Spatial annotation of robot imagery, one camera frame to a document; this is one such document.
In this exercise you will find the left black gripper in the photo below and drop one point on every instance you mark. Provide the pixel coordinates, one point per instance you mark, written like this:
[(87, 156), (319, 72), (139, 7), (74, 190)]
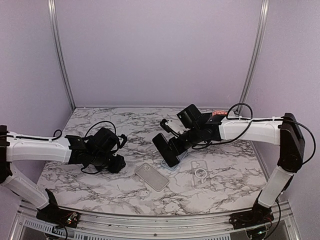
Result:
[(116, 167)]

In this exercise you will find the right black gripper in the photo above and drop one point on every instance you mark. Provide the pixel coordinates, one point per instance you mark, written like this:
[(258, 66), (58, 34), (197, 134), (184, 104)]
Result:
[(179, 149)]

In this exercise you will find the clear magsafe phone case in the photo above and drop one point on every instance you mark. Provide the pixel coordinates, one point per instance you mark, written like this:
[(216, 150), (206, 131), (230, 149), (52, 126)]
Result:
[(200, 174)]

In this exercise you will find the grey phone case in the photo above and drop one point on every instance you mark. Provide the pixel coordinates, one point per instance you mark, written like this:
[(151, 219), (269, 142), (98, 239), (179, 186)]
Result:
[(152, 177)]

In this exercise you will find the black smartphone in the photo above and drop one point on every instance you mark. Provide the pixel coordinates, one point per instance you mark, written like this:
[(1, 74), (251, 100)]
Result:
[(164, 149)]

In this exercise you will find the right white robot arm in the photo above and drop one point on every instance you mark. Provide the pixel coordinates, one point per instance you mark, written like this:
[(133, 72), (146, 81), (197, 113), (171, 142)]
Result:
[(222, 129)]

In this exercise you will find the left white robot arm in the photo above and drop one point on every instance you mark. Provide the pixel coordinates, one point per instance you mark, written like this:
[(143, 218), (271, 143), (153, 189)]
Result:
[(98, 150)]

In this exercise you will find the red patterned bowl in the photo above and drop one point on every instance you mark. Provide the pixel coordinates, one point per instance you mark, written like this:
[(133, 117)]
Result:
[(219, 113)]

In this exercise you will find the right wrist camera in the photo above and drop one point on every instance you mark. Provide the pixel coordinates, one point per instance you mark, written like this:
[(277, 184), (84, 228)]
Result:
[(172, 125)]

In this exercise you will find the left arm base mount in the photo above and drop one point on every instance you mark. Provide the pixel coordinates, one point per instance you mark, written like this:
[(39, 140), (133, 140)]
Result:
[(52, 213)]

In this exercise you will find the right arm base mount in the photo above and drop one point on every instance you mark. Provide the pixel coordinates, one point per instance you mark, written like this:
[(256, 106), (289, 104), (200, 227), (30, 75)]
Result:
[(256, 216)]

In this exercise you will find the front aluminium rail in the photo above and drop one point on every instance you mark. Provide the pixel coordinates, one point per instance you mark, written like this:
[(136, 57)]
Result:
[(104, 226)]

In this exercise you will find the right aluminium frame post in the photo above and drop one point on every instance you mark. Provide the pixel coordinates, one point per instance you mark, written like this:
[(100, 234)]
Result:
[(257, 47)]

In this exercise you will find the aluminium frame post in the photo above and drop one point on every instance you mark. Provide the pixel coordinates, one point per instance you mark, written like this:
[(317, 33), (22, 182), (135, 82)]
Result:
[(59, 52), (257, 47)]

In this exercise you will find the left aluminium frame post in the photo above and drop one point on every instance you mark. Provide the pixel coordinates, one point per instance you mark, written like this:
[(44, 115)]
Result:
[(59, 52)]

